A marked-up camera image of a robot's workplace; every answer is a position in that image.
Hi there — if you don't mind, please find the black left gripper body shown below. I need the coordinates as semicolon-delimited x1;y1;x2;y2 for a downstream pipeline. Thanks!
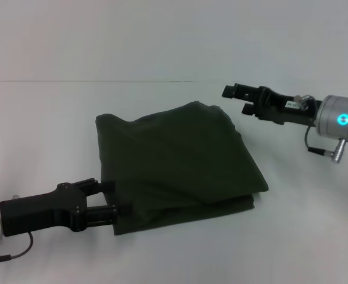
0;182;89;238

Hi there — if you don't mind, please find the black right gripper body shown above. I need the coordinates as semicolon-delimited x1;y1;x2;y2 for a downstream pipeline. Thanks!
256;86;323;128

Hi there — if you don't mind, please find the dark green t-shirt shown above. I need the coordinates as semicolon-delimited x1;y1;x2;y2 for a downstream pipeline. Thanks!
95;100;270;237

